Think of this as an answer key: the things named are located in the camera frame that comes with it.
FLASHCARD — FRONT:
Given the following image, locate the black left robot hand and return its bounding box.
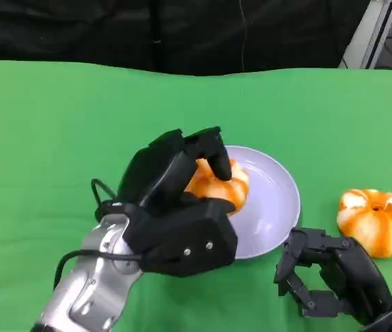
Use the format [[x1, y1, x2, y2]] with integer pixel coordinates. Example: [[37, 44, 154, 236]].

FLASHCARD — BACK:
[[115, 126, 238, 217]]

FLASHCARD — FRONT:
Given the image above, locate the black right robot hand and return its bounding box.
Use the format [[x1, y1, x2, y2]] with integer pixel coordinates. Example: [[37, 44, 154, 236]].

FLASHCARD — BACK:
[[273, 226, 392, 325]]

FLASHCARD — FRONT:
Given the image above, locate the orange white toy bread roll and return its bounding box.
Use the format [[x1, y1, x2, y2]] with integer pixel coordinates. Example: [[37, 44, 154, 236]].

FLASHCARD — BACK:
[[336, 188, 392, 259], [184, 158, 250, 216]]

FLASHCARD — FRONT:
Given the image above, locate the lilac plate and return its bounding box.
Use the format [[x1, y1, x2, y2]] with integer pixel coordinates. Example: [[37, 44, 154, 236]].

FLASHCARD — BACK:
[[221, 145, 301, 260]]

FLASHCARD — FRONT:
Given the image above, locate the green table cloth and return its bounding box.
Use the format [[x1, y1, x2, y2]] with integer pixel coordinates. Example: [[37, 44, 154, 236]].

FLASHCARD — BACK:
[[0, 59, 392, 332]]

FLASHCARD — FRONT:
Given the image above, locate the black backdrop curtain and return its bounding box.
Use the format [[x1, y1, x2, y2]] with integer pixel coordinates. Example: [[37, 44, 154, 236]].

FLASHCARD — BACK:
[[0, 0, 371, 76]]

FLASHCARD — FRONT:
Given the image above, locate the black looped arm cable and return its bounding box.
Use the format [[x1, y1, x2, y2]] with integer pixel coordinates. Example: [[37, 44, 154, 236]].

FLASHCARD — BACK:
[[91, 177, 118, 223]]

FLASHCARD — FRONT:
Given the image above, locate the black camera cable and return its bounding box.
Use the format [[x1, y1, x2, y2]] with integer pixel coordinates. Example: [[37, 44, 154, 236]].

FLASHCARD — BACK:
[[53, 249, 145, 291]]

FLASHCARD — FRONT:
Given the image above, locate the thin grey hanging cable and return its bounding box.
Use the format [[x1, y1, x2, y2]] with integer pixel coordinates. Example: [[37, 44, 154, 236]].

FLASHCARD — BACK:
[[238, 0, 249, 73]]

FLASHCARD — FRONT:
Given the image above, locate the aluminium frame profile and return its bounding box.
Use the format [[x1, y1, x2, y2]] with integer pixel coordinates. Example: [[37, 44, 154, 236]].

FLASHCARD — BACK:
[[337, 0, 392, 69]]

